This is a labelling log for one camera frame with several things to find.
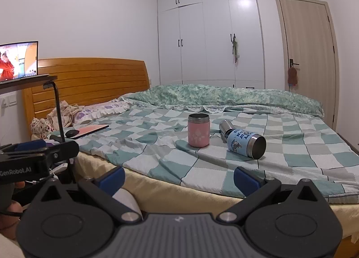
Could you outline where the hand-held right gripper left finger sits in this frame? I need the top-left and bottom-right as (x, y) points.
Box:
(36, 166), (142, 224)

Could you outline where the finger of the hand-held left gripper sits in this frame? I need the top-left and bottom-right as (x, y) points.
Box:
(0, 139), (48, 161)
(43, 141), (80, 169)

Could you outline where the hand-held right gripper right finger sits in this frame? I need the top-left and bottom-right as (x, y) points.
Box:
(218, 166), (324, 224)

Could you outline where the blue printed steel cup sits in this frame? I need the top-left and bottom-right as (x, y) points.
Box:
(226, 128), (267, 160)

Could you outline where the silver steel cup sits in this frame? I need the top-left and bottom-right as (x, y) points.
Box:
(219, 119), (234, 143)

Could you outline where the pink steel cup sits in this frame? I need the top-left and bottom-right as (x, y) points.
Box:
(188, 113), (211, 148)

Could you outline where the person's left hand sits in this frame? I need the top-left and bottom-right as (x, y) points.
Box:
(0, 180), (26, 240)

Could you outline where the white remote control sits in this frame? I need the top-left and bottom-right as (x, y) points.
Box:
(50, 162), (69, 176)

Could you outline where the pink floral soft toy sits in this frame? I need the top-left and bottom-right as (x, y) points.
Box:
(29, 117), (57, 140)

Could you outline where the pink mouse pad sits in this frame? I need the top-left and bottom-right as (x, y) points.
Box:
(73, 124), (109, 138)

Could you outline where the cream floral cloth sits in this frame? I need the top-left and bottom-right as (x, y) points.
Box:
(46, 100), (85, 129)

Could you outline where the black overbed stand table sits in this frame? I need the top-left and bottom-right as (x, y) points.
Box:
(0, 75), (77, 185)

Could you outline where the checked teal bed blanket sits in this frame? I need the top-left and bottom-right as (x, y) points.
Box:
(50, 105), (359, 205)

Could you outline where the purple floral pillow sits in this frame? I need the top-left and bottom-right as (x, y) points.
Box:
(74, 100), (133, 126)

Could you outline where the beige mattress sheet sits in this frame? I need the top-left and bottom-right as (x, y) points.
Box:
(73, 151), (359, 249)

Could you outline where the wooden bed headboard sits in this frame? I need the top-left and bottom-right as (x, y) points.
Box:
(22, 57), (151, 136)

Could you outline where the computer monitor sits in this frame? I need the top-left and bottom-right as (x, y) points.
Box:
(0, 41), (39, 83)

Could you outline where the green floral duvet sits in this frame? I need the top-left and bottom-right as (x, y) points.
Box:
(117, 84), (325, 119)

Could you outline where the brown hanging pouch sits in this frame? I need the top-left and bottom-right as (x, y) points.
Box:
(287, 67), (298, 87)

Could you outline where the green hanging ornament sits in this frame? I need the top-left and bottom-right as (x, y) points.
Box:
(231, 37), (241, 64)

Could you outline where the beige wooden door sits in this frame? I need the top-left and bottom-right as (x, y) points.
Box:
(274, 0), (337, 133)

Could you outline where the white wardrobe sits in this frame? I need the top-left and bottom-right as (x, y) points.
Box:
(156, 0), (266, 90)

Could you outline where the white wall switch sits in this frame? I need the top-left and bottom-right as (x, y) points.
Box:
(0, 96), (18, 107)

